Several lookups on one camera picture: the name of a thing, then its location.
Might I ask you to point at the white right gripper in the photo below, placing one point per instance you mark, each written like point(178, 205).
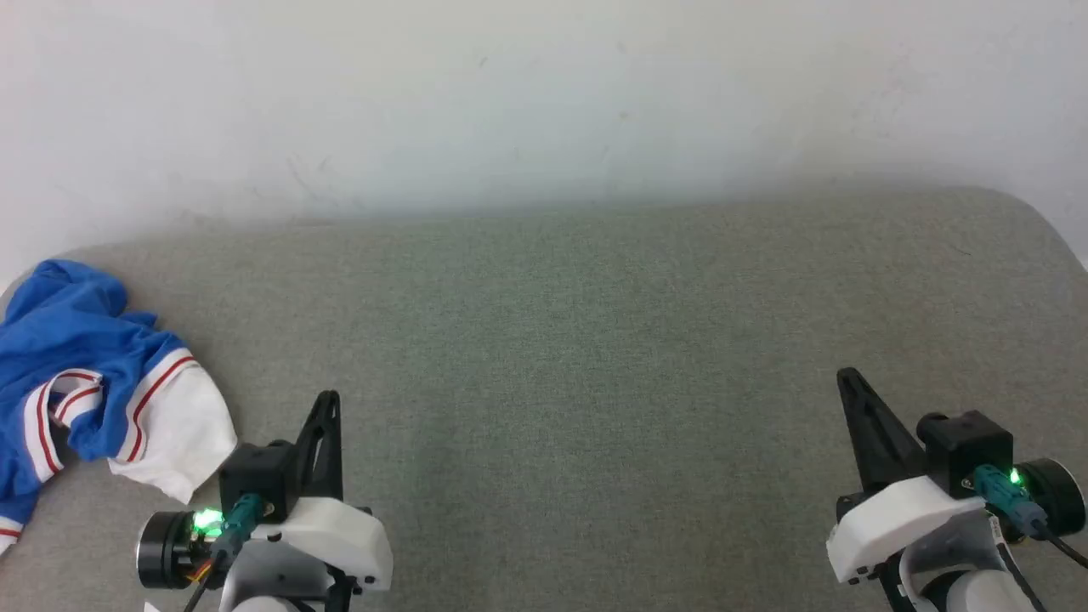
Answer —
point(892, 518)

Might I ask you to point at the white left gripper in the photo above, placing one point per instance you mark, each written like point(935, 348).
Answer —
point(340, 535)

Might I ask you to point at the grey fabric sofa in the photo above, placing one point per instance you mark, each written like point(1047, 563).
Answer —
point(578, 382)

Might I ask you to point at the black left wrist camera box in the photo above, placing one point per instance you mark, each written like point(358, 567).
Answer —
point(259, 476)

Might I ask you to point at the blue white baseball jersey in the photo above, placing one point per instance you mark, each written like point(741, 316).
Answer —
point(76, 357)

